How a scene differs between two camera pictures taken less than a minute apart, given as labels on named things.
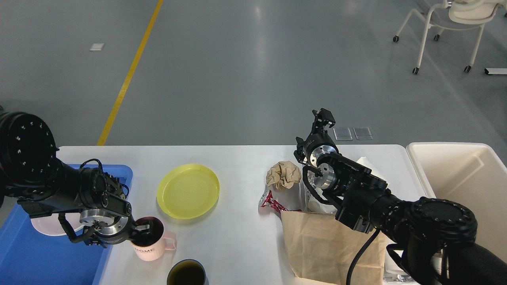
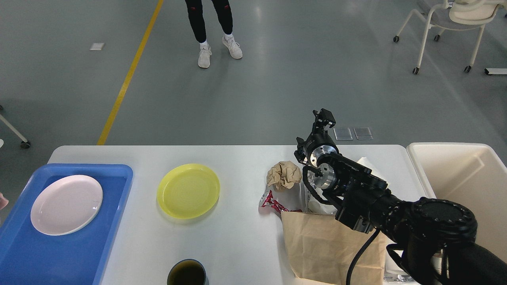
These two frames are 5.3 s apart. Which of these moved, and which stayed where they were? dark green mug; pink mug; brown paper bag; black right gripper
Moved: pink mug
Stayed: brown paper bag; black right gripper; dark green mug
